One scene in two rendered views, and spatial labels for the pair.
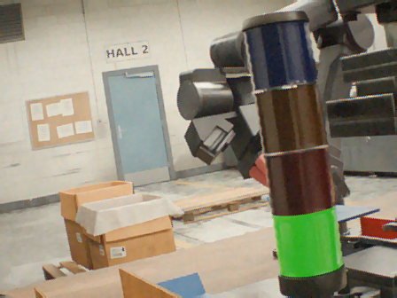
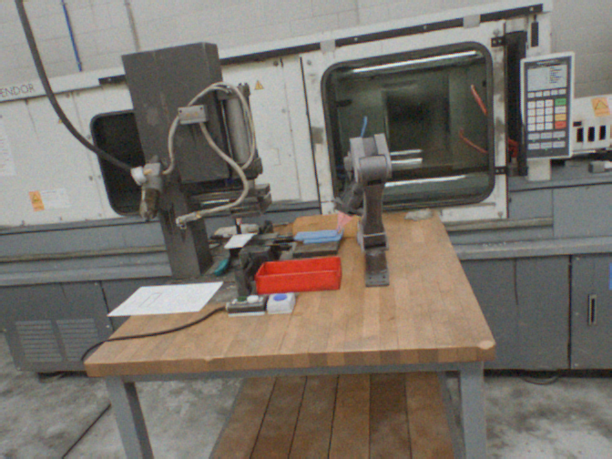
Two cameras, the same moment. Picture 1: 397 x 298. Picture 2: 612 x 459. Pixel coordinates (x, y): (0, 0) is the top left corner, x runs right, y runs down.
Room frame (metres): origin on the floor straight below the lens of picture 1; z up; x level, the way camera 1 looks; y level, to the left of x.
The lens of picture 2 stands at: (1.66, -1.47, 1.48)
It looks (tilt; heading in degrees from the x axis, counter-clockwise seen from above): 16 degrees down; 125
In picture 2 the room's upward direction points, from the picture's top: 8 degrees counter-clockwise
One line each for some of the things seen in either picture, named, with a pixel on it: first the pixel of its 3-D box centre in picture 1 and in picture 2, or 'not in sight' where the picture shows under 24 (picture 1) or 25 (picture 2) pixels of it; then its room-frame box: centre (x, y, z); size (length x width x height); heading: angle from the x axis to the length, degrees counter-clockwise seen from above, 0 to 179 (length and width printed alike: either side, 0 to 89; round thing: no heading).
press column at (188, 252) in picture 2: not in sight; (171, 168); (0.35, -0.33, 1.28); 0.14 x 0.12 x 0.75; 114
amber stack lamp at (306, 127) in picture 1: (291, 118); not in sight; (0.35, -0.06, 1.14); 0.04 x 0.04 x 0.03
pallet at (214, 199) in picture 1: (215, 203); not in sight; (7.43, -0.13, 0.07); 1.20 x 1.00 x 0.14; 113
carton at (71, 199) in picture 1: (101, 223); not in sight; (4.82, 0.82, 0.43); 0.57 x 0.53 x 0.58; 26
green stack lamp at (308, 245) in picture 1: (307, 239); not in sight; (0.35, -0.06, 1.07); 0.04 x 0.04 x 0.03
